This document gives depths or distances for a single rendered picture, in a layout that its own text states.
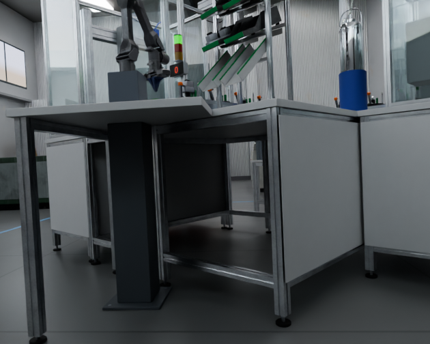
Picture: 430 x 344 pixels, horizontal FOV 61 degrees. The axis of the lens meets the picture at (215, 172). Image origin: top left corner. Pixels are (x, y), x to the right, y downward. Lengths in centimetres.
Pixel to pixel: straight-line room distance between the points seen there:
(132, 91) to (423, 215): 144
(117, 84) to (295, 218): 97
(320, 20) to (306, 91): 207
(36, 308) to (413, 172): 169
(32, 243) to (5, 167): 508
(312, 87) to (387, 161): 939
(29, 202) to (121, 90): 63
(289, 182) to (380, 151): 68
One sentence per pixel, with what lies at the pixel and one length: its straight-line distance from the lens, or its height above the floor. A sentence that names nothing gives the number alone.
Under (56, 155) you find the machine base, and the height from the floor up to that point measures 73.
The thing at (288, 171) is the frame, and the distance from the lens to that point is 141.
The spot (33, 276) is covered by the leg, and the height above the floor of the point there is 25.
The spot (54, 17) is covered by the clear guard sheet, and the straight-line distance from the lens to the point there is 310.
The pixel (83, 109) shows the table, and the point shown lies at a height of 84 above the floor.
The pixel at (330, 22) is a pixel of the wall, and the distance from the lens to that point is 1182.
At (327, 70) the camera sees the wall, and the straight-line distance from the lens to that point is 1144.
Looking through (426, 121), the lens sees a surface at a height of 77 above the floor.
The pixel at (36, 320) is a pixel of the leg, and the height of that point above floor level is 9.
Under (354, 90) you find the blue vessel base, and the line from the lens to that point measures 232.
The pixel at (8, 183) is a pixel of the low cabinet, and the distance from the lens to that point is 653.
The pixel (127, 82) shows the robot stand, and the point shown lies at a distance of 172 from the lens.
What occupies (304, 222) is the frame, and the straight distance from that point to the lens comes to 152.
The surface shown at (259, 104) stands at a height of 85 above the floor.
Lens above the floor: 64
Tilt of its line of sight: 2 degrees down
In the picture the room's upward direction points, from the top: 3 degrees counter-clockwise
